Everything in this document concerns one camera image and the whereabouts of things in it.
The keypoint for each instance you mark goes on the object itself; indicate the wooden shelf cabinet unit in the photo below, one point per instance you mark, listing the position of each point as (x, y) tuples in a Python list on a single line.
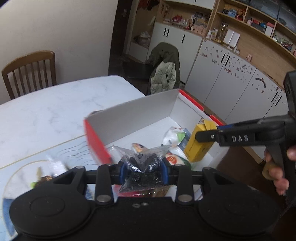
[(233, 57)]

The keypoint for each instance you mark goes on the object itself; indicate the white green snack packet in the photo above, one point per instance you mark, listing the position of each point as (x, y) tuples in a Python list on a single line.
[(177, 136)]

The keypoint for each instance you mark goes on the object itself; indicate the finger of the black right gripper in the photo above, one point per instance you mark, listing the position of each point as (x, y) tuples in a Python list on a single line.
[(206, 136)]

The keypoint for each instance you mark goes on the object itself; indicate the bag of white beads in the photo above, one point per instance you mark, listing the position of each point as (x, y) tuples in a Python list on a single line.
[(56, 165)]

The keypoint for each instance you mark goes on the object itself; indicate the green tasseled ball ornament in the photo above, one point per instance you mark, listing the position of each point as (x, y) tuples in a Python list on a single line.
[(174, 159)]

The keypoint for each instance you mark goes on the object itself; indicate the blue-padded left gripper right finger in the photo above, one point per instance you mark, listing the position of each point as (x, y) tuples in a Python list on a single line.
[(180, 176)]

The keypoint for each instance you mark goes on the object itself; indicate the yellow cardboard box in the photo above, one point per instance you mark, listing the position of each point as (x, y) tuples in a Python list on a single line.
[(195, 150)]

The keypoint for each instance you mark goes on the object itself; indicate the chair with green jacket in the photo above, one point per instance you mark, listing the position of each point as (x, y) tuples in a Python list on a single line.
[(164, 59)]

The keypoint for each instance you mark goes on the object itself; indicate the person's right hand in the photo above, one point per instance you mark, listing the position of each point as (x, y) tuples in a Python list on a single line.
[(281, 183)]

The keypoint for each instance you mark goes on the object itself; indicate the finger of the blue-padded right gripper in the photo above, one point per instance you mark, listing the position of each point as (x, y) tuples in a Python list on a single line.
[(225, 127)]

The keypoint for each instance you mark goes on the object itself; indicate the red shoebox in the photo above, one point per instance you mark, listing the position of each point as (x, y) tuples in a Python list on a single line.
[(144, 121)]

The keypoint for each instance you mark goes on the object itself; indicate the bag of black screws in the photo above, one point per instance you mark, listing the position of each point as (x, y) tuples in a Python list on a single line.
[(142, 168)]

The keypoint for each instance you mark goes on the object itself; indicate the brown wooden chair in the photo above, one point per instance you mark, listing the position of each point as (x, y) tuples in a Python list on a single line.
[(30, 73)]

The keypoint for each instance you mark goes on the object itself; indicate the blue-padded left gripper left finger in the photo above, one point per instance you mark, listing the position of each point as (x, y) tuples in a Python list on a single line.
[(108, 175)]

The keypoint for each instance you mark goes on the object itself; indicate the green cylindrical tube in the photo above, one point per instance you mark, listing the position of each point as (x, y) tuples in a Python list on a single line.
[(34, 184)]

